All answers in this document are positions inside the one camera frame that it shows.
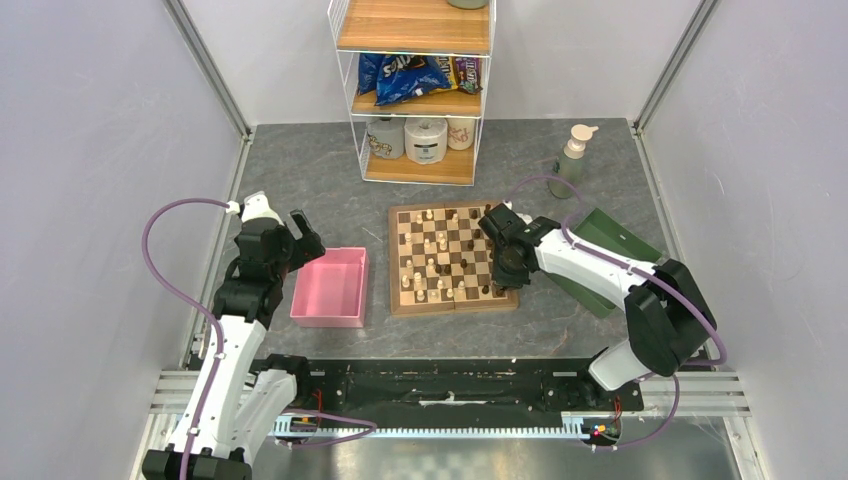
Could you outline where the green soap pump bottle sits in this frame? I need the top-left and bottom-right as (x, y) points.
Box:
(553, 124), (599, 187)

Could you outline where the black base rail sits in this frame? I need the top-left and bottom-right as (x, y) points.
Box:
(248, 355), (646, 429)

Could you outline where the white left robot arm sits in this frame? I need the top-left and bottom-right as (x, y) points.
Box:
(141, 191), (326, 479)

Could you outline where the white patterned mug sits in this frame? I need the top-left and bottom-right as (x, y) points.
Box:
(366, 117), (405, 159)

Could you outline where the white wire wooden shelf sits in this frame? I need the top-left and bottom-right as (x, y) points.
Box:
(327, 1), (497, 186)

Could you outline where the white toilet paper roll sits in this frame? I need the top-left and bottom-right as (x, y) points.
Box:
(404, 117), (448, 165)

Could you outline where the pink printed cup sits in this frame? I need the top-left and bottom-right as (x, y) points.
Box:
(447, 117), (477, 151)

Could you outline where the wooden chess board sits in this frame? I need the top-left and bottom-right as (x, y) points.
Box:
(388, 200), (519, 317)

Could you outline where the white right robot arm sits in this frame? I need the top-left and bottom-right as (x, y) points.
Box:
(479, 203), (717, 409)

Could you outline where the green plastic bin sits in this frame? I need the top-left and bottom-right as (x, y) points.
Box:
(547, 208), (663, 319)

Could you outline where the blue chips bag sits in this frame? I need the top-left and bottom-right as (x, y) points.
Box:
(356, 53), (454, 106)

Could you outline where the pink plastic bin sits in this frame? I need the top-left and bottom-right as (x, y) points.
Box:
(290, 247), (369, 328)

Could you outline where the dark candy bag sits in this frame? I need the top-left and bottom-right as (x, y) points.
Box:
(452, 56), (483, 95)

